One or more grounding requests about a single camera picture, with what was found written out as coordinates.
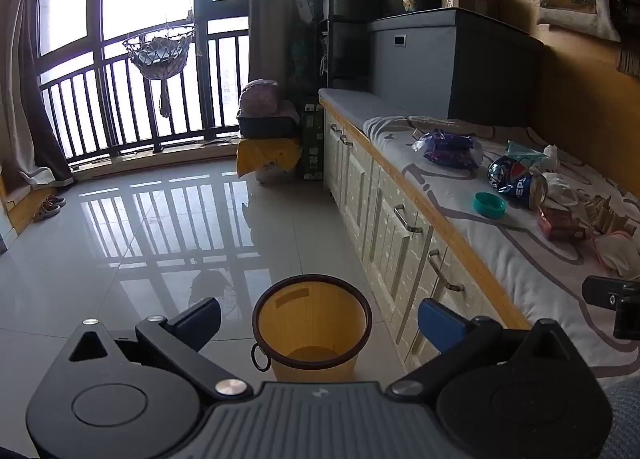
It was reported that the grey storage box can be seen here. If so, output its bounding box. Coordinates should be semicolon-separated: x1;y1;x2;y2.
369;8;545;128

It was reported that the dark plastic tray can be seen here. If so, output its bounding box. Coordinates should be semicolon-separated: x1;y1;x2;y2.
237;111;301;138

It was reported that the wooden headboard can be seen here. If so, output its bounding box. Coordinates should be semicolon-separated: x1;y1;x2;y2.
500;0;640;232

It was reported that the teal round lid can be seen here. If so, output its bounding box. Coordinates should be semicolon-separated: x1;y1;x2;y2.
473;192;507;218

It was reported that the crumpled beige paper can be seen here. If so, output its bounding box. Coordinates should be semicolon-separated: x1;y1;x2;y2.
582;196;628;236

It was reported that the crushed blue can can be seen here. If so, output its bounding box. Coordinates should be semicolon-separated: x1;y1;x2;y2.
500;173;550;210
487;155;533;192

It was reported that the white plastic bag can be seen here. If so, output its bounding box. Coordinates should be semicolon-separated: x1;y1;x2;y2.
255;159;298;184

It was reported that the black drawer shelf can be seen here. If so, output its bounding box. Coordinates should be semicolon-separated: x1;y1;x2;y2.
320;0;387;90

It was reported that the beige and brown curtain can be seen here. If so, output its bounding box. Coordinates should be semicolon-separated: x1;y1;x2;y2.
0;0;76;190

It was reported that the green patterned bag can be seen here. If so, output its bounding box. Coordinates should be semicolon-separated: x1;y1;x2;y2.
290;24;327;90

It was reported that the hanging wire basket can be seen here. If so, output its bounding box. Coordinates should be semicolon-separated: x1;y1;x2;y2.
122;9;198;120

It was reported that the black window railing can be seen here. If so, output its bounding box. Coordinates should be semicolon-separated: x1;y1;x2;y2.
37;31;251;160

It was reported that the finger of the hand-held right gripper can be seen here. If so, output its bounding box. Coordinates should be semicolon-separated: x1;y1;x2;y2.
582;276;628;311

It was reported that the yellow plastic trash bin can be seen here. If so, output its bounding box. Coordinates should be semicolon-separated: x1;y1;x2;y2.
251;274;373;382

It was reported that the white tissue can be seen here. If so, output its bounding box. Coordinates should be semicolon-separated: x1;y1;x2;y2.
542;144;591;210
595;233;640;280

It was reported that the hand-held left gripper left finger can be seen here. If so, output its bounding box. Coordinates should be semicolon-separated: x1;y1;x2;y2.
62;296;253;402

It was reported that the green cardboard box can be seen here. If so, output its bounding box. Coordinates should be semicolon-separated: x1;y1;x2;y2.
298;99;326;182

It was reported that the teal tissue packet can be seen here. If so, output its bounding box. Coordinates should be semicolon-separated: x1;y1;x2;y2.
504;140;551;166

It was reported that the cream drawer cabinet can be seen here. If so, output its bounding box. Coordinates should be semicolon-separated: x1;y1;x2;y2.
322;101;531;375

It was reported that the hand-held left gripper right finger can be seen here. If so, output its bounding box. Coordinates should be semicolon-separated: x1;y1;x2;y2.
387;298;596;402

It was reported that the printed beige blanket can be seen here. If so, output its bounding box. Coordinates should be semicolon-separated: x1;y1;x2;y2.
362;115;640;380

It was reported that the purple snack packet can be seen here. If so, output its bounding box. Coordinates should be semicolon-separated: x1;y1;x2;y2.
412;129;485;170

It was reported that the person's grey clothing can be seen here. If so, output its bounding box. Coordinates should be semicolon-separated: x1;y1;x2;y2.
600;379;640;459

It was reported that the grey seat cushion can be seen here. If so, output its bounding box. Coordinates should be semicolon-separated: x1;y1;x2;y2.
319;88;413;132

